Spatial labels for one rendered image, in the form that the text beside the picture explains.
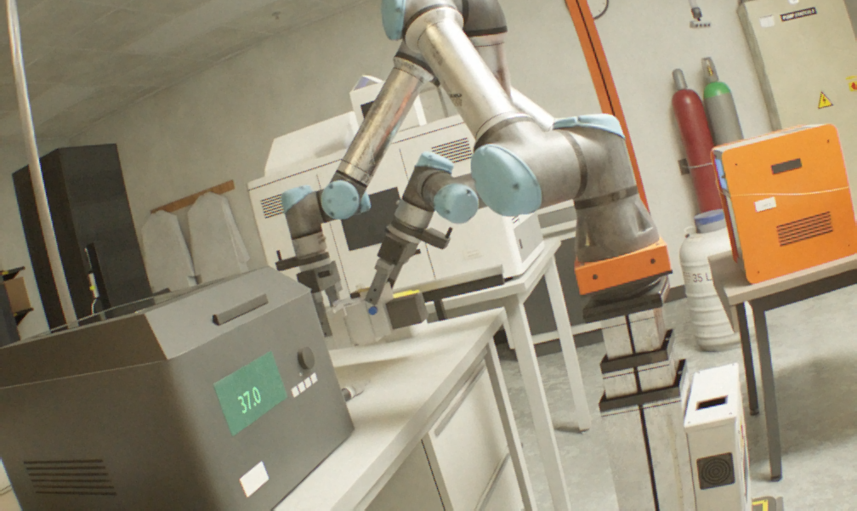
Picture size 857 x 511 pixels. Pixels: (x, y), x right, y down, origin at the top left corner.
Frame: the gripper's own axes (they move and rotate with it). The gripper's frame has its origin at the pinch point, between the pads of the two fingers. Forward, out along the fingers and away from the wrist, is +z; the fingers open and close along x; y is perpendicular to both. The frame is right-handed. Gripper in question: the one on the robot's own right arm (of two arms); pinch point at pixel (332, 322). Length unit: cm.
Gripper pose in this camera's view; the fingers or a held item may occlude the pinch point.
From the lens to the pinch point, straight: 169.7
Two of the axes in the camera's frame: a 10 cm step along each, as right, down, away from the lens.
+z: 2.7, 9.6, 0.6
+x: 2.3, -1.2, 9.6
